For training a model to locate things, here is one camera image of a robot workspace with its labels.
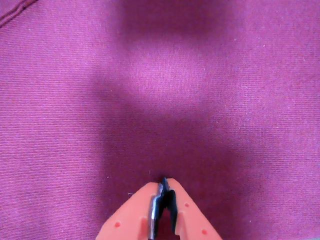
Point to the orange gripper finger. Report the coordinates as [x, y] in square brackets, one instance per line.
[130, 215]
[190, 215]

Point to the dark red cloth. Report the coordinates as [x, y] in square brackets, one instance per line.
[75, 100]

